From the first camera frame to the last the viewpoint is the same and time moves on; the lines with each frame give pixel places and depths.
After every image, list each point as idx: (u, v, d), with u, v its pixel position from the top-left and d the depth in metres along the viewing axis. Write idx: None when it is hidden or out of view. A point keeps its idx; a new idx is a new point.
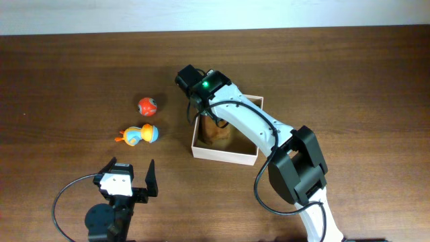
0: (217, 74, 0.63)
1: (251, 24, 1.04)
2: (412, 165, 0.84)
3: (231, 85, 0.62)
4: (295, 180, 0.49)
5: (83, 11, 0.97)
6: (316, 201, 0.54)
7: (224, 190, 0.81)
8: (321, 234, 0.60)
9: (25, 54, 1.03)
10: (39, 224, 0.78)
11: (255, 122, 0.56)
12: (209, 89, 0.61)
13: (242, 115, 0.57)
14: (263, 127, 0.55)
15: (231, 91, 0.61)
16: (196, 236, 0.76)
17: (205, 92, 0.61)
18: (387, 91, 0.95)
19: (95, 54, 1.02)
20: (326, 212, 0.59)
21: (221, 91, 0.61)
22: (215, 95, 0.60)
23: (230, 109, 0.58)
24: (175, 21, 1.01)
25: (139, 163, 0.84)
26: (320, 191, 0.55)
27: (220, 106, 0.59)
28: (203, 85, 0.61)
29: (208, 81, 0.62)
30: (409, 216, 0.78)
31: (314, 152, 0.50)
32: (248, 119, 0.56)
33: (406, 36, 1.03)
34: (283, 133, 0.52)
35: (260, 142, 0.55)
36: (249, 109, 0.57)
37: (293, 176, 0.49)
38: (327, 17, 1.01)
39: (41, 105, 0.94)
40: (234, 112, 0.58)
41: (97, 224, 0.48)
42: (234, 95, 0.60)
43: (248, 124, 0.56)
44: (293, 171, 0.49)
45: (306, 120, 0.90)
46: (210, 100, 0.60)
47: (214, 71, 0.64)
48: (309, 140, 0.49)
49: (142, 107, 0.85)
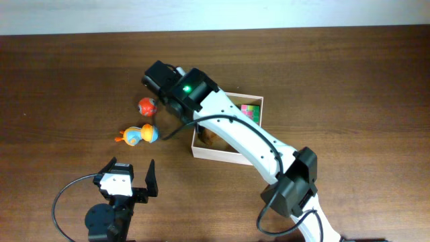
0: (198, 76, 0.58)
1: (251, 24, 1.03)
2: (412, 165, 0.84)
3: (218, 92, 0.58)
4: (295, 202, 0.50)
5: (84, 11, 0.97)
6: (310, 209, 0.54)
7: (224, 190, 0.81)
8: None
9: (24, 54, 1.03)
10: (39, 224, 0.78)
11: (254, 142, 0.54)
12: (189, 94, 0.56)
13: (239, 134, 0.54)
14: (263, 149, 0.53)
15: (221, 101, 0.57)
16: (196, 236, 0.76)
17: (189, 101, 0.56)
18: (387, 91, 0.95)
19: (95, 54, 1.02)
20: (322, 219, 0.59)
21: (207, 100, 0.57)
22: (201, 105, 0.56)
23: (226, 125, 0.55)
24: (175, 20, 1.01)
25: (139, 163, 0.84)
26: (313, 199, 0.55)
27: (212, 121, 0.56)
28: (184, 91, 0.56)
29: (189, 86, 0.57)
30: (409, 216, 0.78)
31: (313, 172, 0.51)
32: (247, 139, 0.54)
33: (406, 36, 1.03)
34: (285, 156, 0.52)
35: (259, 163, 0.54)
36: (247, 128, 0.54)
37: (295, 198, 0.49)
38: (328, 16, 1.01)
39: (40, 105, 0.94)
40: (231, 131, 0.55)
41: (97, 224, 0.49)
42: (225, 107, 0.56)
43: (247, 145, 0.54)
44: (295, 195, 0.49)
45: (306, 120, 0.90)
46: (197, 111, 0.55)
47: (193, 72, 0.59)
48: (310, 163, 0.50)
49: (141, 107, 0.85)
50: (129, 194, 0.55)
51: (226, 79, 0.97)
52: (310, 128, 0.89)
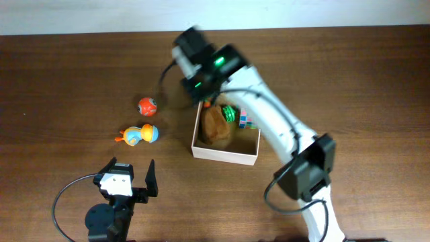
0: (233, 52, 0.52)
1: (251, 24, 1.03)
2: (412, 165, 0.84)
3: (248, 68, 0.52)
4: (305, 186, 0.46)
5: (84, 12, 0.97)
6: (320, 199, 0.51)
7: (224, 190, 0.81)
8: (322, 232, 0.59)
9: (24, 54, 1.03)
10: (38, 224, 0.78)
11: (276, 120, 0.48)
12: (221, 67, 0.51)
13: (263, 109, 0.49)
14: (283, 128, 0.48)
15: (249, 75, 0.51)
16: (196, 237, 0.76)
17: (218, 72, 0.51)
18: (387, 91, 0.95)
19: (95, 54, 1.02)
20: (330, 212, 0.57)
21: (238, 74, 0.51)
22: (231, 78, 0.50)
23: (250, 101, 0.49)
24: (175, 21, 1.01)
25: (138, 163, 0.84)
26: (324, 189, 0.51)
27: (236, 95, 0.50)
28: (216, 64, 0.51)
29: (222, 59, 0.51)
30: (409, 216, 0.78)
31: (330, 159, 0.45)
32: (269, 115, 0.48)
33: (406, 37, 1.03)
34: (304, 138, 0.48)
35: (278, 144, 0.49)
36: (270, 104, 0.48)
37: (306, 183, 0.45)
38: (327, 17, 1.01)
39: (39, 105, 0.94)
40: (254, 107, 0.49)
41: (97, 224, 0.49)
42: (253, 83, 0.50)
43: (269, 122, 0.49)
44: (306, 178, 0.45)
45: (306, 120, 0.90)
46: (227, 83, 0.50)
47: (228, 47, 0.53)
48: (330, 150, 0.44)
49: (142, 107, 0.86)
50: (129, 194, 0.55)
51: None
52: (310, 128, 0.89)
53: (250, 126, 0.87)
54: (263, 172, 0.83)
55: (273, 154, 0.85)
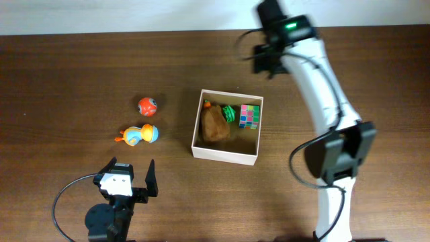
0: (306, 22, 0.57)
1: (251, 25, 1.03)
2: (412, 165, 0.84)
3: (316, 41, 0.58)
4: (331, 164, 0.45)
5: (84, 12, 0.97)
6: (340, 187, 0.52)
7: (224, 190, 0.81)
8: (331, 222, 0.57)
9: (23, 54, 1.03)
10: (39, 224, 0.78)
11: (324, 93, 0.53)
12: (292, 32, 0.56)
13: (317, 79, 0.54)
14: (330, 102, 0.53)
15: (314, 48, 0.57)
16: (196, 236, 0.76)
17: (287, 36, 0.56)
18: (387, 91, 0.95)
19: (95, 54, 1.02)
20: (347, 206, 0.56)
21: (304, 42, 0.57)
22: (296, 44, 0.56)
23: (307, 68, 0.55)
24: (175, 21, 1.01)
25: (138, 163, 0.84)
26: (348, 179, 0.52)
27: (297, 60, 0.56)
28: (288, 28, 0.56)
29: (295, 25, 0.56)
30: (409, 216, 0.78)
31: (365, 149, 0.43)
32: (319, 88, 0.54)
33: (406, 36, 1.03)
34: (347, 119, 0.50)
35: (319, 115, 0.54)
36: (324, 78, 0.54)
37: (333, 160, 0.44)
38: (327, 17, 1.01)
39: (39, 105, 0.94)
40: (310, 74, 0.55)
41: (97, 224, 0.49)
42: (314, 56, 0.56)
43: (318, 93, 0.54)
44: (334, 158, 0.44)
45: (306, 120, 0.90)
46: (291, 48, 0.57)
47: (304, 17, 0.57)
48: (367, 138, 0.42)
49: (142, 107, 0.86)
50: (129, 194, 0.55)
51: (226, 79, 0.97)
52: (310, 128, 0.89)
53: (250, 126, 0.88)
54: (263, 172, 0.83)
55: (273, 154, 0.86)
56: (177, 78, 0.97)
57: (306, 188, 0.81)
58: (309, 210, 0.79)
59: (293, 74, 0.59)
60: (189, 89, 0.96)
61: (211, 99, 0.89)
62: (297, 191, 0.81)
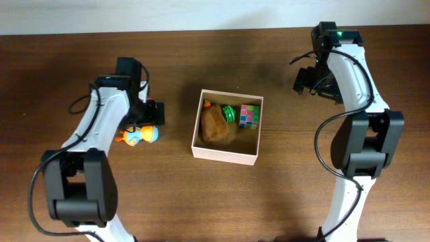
0: (355, 35, 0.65)
1: (251, 24, 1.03)
2: (413, 165, 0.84)
3: (360, 46, 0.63)
4: (355, 146, 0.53)
5: (84, 11, 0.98)
6: (359, 185, 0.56)
7: (224, 190, 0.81)
8: (341, 217, 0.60)
9: (24, 53, 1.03)
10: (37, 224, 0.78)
11: (358, 81, 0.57)
12: (338, 38, 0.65)
13: (355, 72, 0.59)
14: (363, 90, 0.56)
15: (359, 50, 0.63)
16: (195, 237, 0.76)
17: (334, 38, 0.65)
18: (388, 90, 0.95)
19: (95, 54, 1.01)
20: (359, 203, 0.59)
21: (351, 46, 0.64)
22: (340, 46, 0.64)
23: (346, 61, 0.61)
24: (175, 20, 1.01)
25: (139, 163, 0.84)
26: (369, 180, 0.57)
27: (340, 56, 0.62)
28: (336, 35, 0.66)
29: (341, 34, 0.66)
30: (410, 216, 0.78)
31: (390, 139, 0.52)
32: (354, 75, 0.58)
33: (407, 36, 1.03)
34: (376, 107, 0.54)
35: (351, 98, 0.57)
36: (361, 70, 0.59)
37: (357, 142, 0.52)
38: (326, 17, 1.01)
39: (39, 105, 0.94)
40: (348, 66, 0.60)
41: (119, 69, 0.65)
42: (357, 55, 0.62)
43: (354, 81, 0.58)
44: (359, 144, 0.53)
45: (306, 119, 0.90)
46: (334, 48, 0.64)
47: (354, 32, 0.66)
48: (394, 125, 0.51)
49: None
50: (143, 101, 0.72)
51: (226, 79, 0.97)
52: (310, 128, 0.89)
53: (250, 126, 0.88)
54: (263, 172, 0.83)
55: (273, 154, 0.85)
56: (177, 78, 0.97)
57: (306, 187, 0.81)
58: (310, 210, 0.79)
59: (334, 70, 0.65)
60: (189, 89, 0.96)
61: (211, 99, 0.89)
62: (297, 190, 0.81)
